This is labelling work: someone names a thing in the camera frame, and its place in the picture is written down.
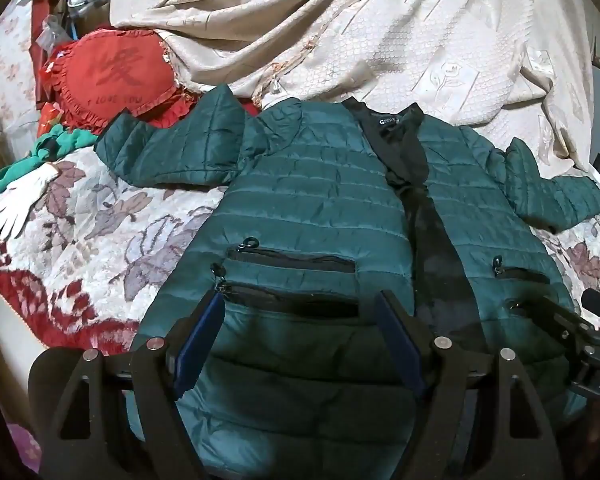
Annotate beige quilted bedspread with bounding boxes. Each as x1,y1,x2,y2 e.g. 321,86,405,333
109,0,598,181

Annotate green cloth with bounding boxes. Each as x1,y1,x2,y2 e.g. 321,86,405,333
0,125,108,196

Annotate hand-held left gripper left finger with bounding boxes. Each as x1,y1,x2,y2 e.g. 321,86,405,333
40,290,226,480

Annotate purple floral cloth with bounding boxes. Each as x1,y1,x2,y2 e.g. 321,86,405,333
7,422,43,480

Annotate red heart pillow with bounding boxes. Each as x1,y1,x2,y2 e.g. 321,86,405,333
42,30,196,136

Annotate green puffer jacket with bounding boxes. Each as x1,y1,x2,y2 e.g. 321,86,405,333
94,84,600,456

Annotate red floral blanket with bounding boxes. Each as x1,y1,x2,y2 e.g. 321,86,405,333
0,130,600,356

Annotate white glove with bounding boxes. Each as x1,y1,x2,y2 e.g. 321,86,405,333
0,165,61,241

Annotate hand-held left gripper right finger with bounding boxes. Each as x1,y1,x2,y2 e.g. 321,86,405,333
374,290,566,480

